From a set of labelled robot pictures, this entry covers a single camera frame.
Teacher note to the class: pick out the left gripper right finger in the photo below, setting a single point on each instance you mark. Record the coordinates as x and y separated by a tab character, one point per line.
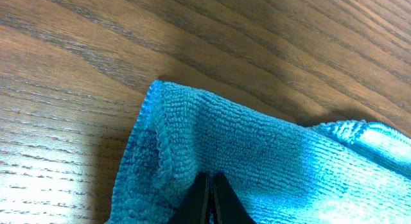
227	207

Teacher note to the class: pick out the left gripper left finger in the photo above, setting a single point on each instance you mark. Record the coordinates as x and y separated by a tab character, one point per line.
194	208

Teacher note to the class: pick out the blue microfiber cloth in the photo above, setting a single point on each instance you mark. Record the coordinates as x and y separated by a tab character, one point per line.
341	172

